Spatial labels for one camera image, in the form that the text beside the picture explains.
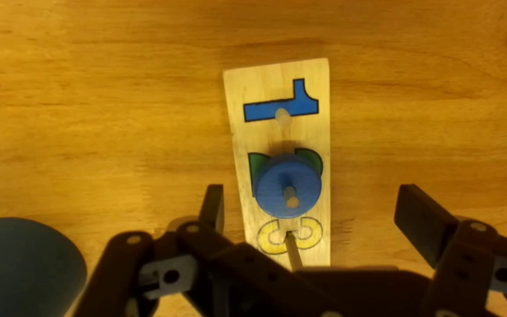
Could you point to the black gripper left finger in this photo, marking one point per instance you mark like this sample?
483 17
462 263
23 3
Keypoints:
212 205

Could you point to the wooden number peg board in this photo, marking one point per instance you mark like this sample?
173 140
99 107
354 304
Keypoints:
265 82

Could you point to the dark blue round container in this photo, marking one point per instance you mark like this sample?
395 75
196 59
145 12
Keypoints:
18 270

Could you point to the blue round disc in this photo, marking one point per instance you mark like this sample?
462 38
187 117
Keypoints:
273 188

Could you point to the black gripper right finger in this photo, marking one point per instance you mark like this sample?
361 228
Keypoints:
423 221

